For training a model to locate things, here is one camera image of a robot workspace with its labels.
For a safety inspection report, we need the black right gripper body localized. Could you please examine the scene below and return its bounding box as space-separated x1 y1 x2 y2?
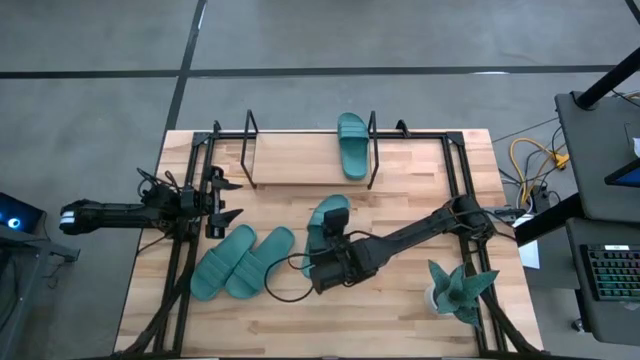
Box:
309 232 376 295

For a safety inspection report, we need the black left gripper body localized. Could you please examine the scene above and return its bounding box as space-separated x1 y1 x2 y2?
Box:
177 169 215 237

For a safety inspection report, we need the teal rubber slide sandal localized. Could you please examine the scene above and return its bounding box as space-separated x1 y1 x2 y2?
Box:
224 225 296 301
299 194 352 280
190 224 258 302
336 111 372 182

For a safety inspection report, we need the artificial succulent in white pot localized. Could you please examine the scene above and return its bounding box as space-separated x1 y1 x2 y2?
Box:
424 258 500 329

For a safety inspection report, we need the grey metal stand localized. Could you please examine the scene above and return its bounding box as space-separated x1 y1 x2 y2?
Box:
0 224 81 360

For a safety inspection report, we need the black computer with blue light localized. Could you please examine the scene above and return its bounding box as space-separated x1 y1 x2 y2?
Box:
0 192 44 234

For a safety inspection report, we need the white paper sheet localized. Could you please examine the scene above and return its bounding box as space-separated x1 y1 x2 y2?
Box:
512 213 541 270

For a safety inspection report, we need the black power adapter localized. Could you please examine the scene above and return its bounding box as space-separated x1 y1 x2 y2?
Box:
531 188 551 214

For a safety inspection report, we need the black desk support bar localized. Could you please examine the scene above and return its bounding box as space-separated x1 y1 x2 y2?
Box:
514 192 584 246

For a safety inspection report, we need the grey desk top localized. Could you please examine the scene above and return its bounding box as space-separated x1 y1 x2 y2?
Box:
554 91 640 224

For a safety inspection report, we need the backlit black keyboard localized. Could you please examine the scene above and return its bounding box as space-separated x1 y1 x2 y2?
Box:
579 243 640 302

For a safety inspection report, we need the grey keyboard desk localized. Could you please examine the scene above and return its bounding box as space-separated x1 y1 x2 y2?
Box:
564 217 640 347

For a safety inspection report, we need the blue lit screen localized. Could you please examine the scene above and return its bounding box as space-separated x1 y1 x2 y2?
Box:
603 158 640 189

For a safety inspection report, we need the black pole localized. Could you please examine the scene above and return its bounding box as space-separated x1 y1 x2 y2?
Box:
574 47 640 110

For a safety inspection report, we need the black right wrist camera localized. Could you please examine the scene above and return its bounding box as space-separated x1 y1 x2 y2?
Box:
323 207 350 237

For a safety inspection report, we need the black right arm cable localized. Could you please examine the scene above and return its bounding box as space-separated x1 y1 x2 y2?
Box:
263 228 401 304

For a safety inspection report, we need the wooden shelf with black frame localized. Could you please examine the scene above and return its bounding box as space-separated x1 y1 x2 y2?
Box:
239 108 380 191

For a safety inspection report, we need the black aluminium table frame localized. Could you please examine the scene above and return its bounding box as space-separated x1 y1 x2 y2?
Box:
115 118 540 359

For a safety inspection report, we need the yellow cable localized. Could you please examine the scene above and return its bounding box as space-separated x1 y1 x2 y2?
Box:
509 137 571 201

